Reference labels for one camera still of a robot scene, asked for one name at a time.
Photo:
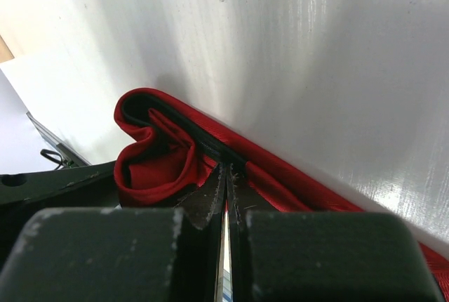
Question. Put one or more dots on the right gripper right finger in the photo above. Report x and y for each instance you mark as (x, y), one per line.
(240, 198)

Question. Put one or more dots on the red necktie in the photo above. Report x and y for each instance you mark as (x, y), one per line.
(307, 243)

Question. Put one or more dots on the wooden compartment box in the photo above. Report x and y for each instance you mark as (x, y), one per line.
(5, 52)

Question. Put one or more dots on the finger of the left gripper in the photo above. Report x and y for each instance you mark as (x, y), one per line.
(23, 194)

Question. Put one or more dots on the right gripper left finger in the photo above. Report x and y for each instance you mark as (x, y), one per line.
(197, 273)

